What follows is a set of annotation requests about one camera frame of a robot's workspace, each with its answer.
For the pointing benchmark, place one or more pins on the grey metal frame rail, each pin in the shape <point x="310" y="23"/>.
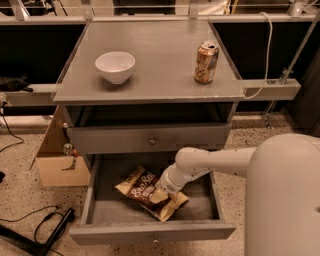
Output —
<point x="133" y="92"/>

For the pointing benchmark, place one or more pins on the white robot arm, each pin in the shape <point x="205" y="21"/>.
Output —
<point x="282" y="195"/>

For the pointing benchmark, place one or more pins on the brown sea salt chip bag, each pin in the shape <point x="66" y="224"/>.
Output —
<point x="140" y="186"/>

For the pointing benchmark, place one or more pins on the white ceramic bowl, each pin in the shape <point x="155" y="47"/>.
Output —
<point x="116" y="67"/>

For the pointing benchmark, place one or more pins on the grey drawer cabinet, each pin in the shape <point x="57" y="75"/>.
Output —
<point x="165" y="53"/>

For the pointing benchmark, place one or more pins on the small bottle in box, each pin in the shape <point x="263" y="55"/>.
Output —
<point x="68" y="149"/>

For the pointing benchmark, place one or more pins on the gold soda can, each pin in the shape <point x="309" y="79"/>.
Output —
<point x="206" y="62"/>

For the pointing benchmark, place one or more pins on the closed grey upper drawer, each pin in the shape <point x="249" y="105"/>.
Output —
<point x="148" y="138"/>

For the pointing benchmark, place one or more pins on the black cloth object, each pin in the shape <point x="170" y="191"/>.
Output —
<point x="14" y="84"/>

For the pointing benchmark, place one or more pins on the cardboard box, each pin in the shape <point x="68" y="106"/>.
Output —
<point x="55" y="169"/>

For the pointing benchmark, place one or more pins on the open grey middle drawer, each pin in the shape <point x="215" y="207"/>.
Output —
<point x="109" y="217"/>

